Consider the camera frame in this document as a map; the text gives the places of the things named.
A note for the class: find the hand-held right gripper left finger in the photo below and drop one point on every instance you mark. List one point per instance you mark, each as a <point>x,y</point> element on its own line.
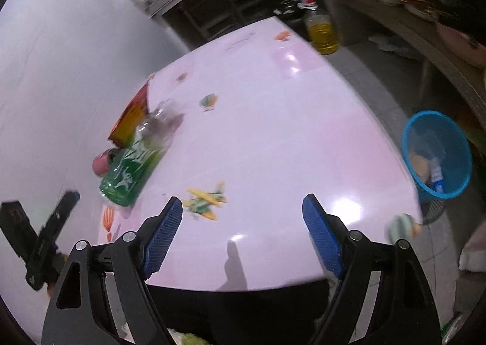
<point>163,238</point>

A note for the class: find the pink plastic basin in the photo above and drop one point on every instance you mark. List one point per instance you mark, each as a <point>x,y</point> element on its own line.
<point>459,43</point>

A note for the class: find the blue plastic mesh basket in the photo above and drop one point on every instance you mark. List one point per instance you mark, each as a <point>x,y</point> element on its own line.
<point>461,162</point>

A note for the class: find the crumpled white paper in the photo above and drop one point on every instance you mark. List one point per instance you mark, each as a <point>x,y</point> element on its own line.
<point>389,43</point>

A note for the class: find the red snack packet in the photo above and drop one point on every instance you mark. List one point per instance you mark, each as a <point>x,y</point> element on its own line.
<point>129,121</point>

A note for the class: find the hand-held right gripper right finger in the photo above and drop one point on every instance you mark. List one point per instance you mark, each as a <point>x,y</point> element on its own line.
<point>322,242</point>

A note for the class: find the yellow cooking oil bottle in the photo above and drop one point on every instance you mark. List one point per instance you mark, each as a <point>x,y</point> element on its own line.
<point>322,32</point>

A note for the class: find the woven-edge storage shelf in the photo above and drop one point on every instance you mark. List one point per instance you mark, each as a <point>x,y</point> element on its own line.
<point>436,49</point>

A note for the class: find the stack of patterned plates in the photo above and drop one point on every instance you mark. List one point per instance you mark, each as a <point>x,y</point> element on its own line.
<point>419,3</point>

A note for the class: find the pinkish white sack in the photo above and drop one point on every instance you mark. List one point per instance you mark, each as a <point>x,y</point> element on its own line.
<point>474,250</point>

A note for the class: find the green label plastic bottle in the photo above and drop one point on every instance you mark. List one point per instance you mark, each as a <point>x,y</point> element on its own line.
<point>129,170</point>

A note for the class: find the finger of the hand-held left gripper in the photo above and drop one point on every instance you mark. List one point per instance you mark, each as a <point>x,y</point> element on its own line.
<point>62,216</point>

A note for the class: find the green fuzzy slipper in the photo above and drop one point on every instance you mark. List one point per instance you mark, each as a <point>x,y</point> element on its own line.
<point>191,339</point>

